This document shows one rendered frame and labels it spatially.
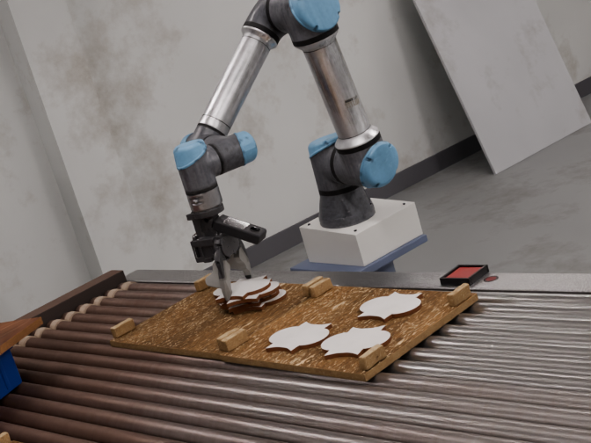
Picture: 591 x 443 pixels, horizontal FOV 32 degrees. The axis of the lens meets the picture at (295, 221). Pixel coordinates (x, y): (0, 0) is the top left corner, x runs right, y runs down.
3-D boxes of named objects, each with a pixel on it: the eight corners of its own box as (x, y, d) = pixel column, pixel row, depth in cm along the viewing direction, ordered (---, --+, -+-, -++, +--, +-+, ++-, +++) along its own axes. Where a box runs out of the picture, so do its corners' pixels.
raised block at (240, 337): (244, 339, 216) (240, 327, 215) (250, 339, 214) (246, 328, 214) (222, 352, 212) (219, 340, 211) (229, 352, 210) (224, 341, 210)
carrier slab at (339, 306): (333, 292, 234) (331, 285, 233) (478, 300, 203) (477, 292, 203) (221, 361, 211) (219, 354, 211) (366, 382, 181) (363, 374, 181)
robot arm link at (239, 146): (229, 127, 242) (190, 142, 236) (255, 129, 233) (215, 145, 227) (237, 158, 244) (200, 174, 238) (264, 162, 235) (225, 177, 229)
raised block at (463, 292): (466, 294, 204) (463, 281, 203) (473, 294, 202) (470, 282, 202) (448, 307, 200) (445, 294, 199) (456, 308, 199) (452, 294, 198)
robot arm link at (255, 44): (253, -22, 254) (164, 150, 245) (279, -26, 245) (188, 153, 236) (286, 5, 261) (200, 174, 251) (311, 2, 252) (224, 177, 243)
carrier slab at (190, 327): (217, 286, 264) (215, 280, 264) (331, 291, 234) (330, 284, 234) (111, 346, 241) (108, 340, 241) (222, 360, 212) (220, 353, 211)
